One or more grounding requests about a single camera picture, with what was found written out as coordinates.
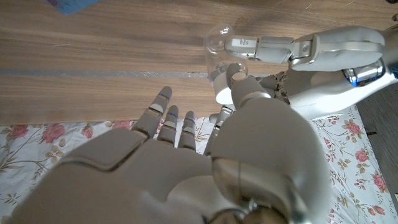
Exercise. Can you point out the floral backdrop cloth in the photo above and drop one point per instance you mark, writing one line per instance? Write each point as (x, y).
(31, 146)

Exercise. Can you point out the blue packet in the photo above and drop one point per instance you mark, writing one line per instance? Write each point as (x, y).
(71, 6)

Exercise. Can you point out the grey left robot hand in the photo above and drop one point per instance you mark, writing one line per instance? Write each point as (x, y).
(335, 46)

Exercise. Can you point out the clear white-capped medicine bottle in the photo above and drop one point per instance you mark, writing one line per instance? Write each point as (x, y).
(222, 90)

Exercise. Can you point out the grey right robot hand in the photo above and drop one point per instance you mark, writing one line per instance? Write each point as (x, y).
(155, 180)

